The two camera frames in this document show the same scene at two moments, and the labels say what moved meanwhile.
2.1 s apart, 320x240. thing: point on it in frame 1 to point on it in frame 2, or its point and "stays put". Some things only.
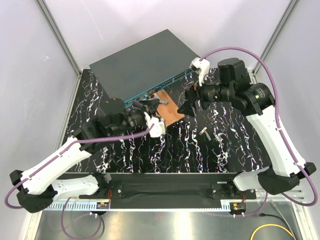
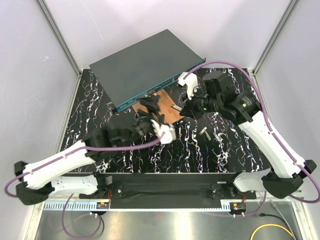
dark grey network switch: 134,71 stays put
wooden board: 168,112 stays put
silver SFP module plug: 165,102 to 178,108
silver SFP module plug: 204,130 stays put
